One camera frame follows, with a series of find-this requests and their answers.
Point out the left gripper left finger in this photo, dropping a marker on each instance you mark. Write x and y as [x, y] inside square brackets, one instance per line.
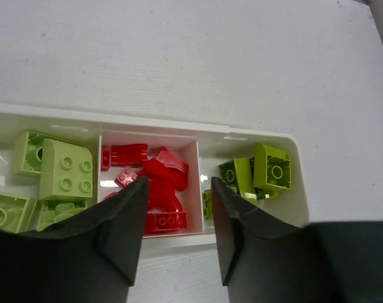
[90, 257]

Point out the red lego pile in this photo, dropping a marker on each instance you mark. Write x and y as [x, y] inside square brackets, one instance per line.
[167, 176]

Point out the green lego brick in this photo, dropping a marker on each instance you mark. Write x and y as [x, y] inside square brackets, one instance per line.
[27, 155]
[237, 173]
[66, 172]
[272, 168]
[207, 200]

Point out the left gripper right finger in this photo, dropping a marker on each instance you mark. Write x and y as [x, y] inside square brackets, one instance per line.
[263, 259]

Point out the white divided container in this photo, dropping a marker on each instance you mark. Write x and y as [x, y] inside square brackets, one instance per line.
[203, 146]

